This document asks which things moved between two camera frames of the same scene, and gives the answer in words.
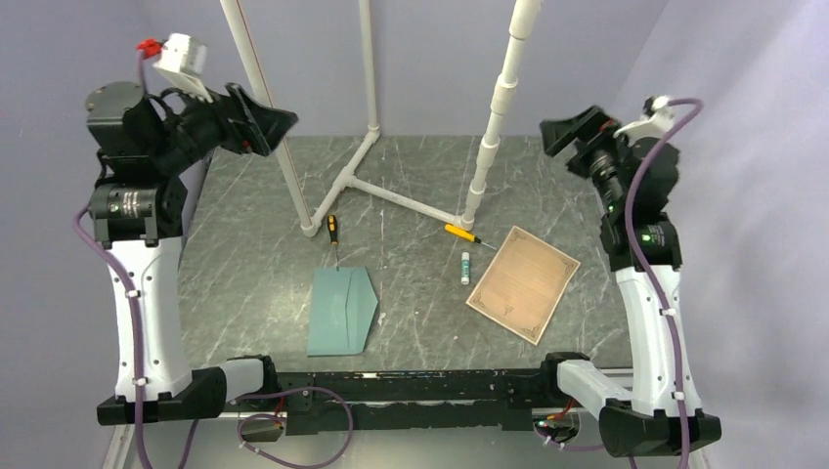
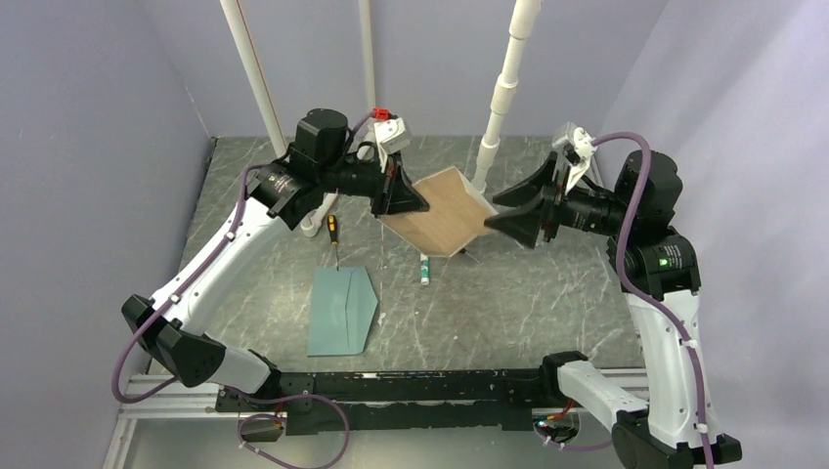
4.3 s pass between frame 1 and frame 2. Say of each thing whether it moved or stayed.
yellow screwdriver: moved
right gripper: moved
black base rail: stayed
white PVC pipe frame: stayed
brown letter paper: moved
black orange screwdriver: stayed
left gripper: moved
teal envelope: stayed
